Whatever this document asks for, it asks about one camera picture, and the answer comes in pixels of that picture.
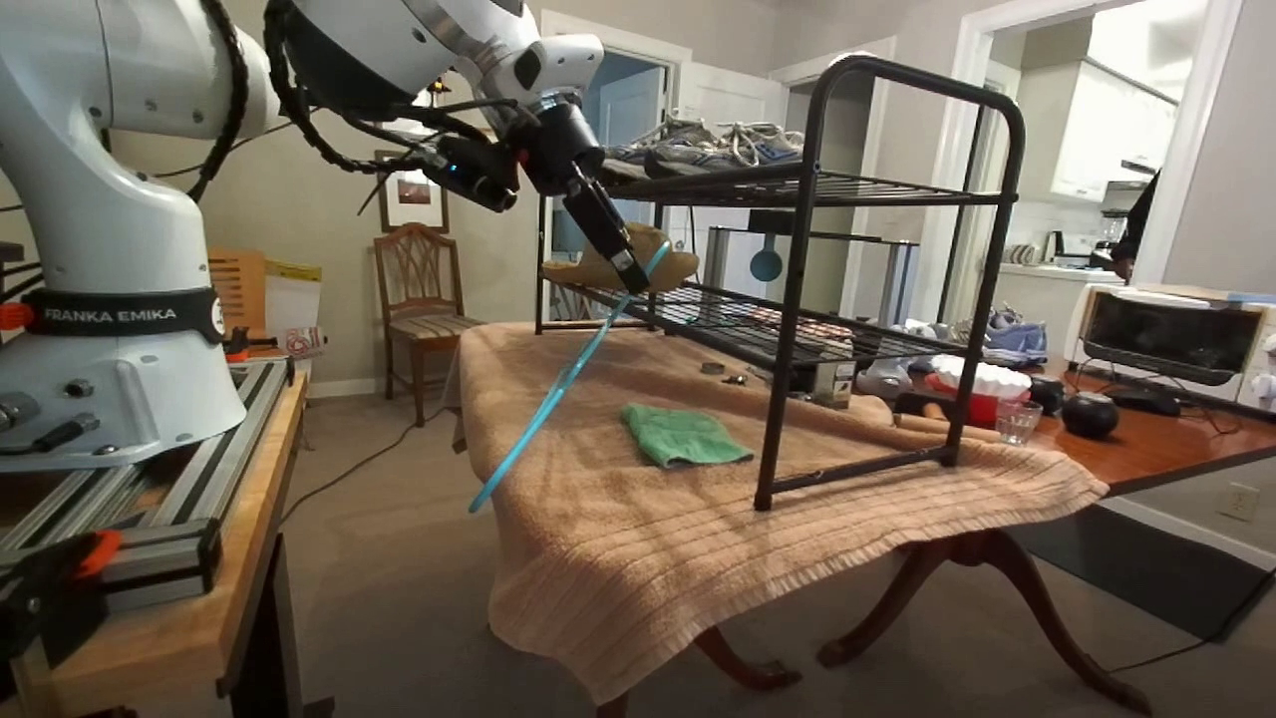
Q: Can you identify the blue stick tool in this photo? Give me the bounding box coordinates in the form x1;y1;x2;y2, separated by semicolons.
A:
468;234;678;519

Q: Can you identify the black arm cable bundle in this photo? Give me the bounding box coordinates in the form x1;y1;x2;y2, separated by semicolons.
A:
183;0;536;217

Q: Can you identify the black round object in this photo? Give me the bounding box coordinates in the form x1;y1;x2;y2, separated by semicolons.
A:
1057;393;1125;442

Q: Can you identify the white cardboard box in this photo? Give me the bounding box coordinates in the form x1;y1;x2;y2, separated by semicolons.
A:
265;256;329;361

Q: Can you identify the tan ribbed tablecloth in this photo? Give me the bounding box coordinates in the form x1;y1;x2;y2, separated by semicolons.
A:
455;314;1113;712

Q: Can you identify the woven straw hat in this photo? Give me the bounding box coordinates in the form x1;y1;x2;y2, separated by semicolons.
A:
541;220;704;300

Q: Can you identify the clear drinking glass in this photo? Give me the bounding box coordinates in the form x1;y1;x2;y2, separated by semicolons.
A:
995;395;1046;446

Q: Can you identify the dark coffee machine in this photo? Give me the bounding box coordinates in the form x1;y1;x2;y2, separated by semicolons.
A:
1096;157;1163;285

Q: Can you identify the wooden robot workbench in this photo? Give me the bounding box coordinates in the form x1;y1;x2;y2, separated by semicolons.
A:
46;363;313;718

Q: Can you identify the black floor cable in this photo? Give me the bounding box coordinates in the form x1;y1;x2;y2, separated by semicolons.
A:
280;413;463;528

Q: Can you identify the grey white laced sneaker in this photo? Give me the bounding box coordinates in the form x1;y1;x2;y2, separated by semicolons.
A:
650;117;811;176

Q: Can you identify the brown wooden chair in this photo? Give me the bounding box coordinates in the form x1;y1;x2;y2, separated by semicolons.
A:
371;224;476;433

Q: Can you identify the aluminium extrusion base frame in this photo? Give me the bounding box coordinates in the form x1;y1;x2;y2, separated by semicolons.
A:
0;351;296;604

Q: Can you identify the black metal shoe rack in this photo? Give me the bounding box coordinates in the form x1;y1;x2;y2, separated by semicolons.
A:
531;51;1031;514

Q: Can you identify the white toaster oven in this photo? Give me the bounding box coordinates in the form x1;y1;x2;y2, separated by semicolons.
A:
1069;280;1276;417

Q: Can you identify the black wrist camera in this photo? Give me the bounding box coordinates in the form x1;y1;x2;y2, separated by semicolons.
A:
419;129;527;217

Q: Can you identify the green folded cloth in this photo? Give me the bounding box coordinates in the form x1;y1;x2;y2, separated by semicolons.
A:
618;398;758;475

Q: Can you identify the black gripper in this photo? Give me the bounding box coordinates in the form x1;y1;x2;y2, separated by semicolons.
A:
523;101;660;300

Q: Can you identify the wooden slatted crate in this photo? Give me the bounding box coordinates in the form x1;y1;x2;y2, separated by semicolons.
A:
206;249;277;343

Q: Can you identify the grey blue sneaker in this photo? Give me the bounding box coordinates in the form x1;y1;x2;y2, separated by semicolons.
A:
981;308;1052;371

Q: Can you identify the black orange clamp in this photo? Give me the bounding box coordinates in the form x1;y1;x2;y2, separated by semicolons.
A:
0;528;127;669

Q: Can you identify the large framed picture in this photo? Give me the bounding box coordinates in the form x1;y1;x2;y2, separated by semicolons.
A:
377;160;455;234

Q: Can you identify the red lidded container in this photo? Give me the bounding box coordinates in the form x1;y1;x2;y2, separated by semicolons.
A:
923;351;1039;433

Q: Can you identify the dark wooden dining table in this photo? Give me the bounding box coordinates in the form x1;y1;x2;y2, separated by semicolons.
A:
593;393;1276;718

